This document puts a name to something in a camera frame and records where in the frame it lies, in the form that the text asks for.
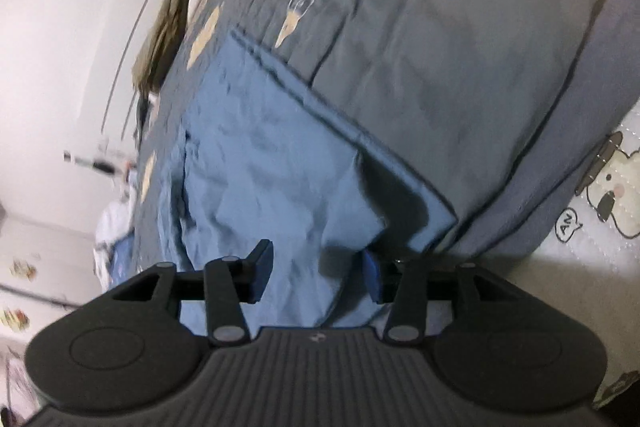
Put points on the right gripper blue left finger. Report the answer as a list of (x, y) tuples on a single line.
[(230, 281)]

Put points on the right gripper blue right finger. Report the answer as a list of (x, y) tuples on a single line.
[(401, 286)]

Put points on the blue shirt garment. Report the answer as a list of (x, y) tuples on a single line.
[(259, 156)]

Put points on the blue patterned pillow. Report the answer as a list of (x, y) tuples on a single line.
[(121, 261)]

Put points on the light grey hoodie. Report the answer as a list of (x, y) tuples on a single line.
[(115, 222)]

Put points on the white wardrobe with stickers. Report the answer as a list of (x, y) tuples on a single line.
[(46, 272)]

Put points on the white bed headboard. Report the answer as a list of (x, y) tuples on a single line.
[(128, 24)]

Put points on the grey quilted bedspread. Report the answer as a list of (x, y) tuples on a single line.
[(495, 103)]

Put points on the olive brown folded blanket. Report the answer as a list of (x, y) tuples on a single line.
[(160, 47)]

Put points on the black wall mounted device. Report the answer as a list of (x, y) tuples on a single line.
[(104, 166)]

